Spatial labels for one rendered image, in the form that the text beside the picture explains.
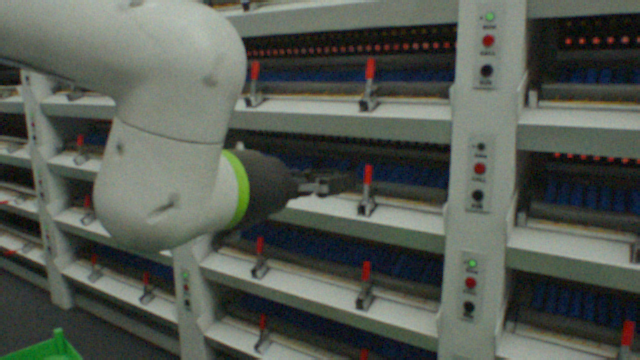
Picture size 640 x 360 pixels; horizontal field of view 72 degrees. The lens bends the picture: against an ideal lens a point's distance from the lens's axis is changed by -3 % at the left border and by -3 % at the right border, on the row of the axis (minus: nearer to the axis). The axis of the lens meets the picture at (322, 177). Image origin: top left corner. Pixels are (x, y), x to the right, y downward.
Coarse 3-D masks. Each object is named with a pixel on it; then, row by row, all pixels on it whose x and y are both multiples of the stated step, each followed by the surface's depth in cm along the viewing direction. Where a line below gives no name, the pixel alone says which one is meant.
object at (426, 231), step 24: (288, 144) 109; (312, 144) 105; (336, 144) 102; (360, 144) 99; (288, 216) 93; (312, 216) 89; (336, 216) 86; (384, 216) 82; (408, 216) 81; (432, 216) 79; (384, 240) 83; (408, 240) 79; (432, 240) 77
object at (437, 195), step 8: (360, 184) 88; (376, 184) 87; (384, 184) 87; (392, 184) 86; (400, 184) 85; (360, 192) 88; (384, 192) 87; (392, 192) 86; (400, 192) 85; (408, 192) 84; (416, 192) 83; (424, 192) 82; (432, 192) 81; (440, 192) 81; (392, 200) 84; (400, 200) 84; (424, 200) 83; (432, 200) 81; (440, 200) 81
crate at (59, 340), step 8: (56, 336) 125; (40, 344) 124; (48, 344) 125; (56, 344) 127; (64, 344) 126; (16, 352) 120; (24, 352) 121; (32, 352) 123; (40, 352) 124; (48, 352) 126; (56, 352) 127; (64, 352) 128; (72, 352) 122
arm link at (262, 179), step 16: (240, 144) 53; (240, 160) 49; (256, 160) 51; (256, 176) 50; (272, 176) 52; (256, 192) 49; (272, 192) 52; (256, 208) 50; (272, 208) 53; (240, 224) 50
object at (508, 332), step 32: (512, 288) 80; (544, 288) 80; (576, 288) 79; (608, 288) 76; (512, 320) 75; (544, 320) 74; (576, 320) 73; (608, 320) 72; (512, 352) 73; (544, 352) 72; (576, 352) 70; (608, 352) 69
